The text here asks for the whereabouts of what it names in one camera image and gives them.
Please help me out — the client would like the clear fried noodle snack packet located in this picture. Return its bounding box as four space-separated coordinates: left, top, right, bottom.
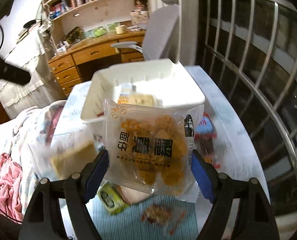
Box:
104 100 204 203

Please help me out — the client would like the pink cloth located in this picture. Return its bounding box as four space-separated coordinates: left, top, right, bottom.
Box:
0 153 23 222

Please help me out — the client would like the grey office chair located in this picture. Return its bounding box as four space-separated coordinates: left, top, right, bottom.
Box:
111 0 180 63

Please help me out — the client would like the large rice cracker bag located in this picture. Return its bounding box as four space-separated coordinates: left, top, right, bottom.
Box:
29 128 104 181

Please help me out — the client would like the metal window grille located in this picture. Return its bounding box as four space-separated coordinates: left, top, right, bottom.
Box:
196 0 297 216

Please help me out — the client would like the blue Russian biscuit pack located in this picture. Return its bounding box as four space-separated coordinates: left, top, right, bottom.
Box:
194 113 221 169

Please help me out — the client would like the wooden bookshelf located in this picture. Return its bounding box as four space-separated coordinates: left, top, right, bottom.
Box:
42 0 135 45

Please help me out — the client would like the wooden desk with drawers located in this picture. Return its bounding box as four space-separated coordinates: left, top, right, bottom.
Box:
48 30 145 96

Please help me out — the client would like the brown nut bar packet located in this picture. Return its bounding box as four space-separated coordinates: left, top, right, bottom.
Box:
140 203 186 236

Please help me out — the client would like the tree pattern tablecloth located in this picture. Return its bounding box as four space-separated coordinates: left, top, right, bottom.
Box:
48 64 272 240

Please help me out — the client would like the green pineapple cake packet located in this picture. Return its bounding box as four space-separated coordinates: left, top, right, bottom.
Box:
97 181 129 215

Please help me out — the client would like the white plastic storage bin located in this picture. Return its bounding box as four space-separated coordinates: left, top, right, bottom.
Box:
80 59 205 126

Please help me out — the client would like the white floral bedsheet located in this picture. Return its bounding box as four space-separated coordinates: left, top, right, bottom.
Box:
0 100 66 219

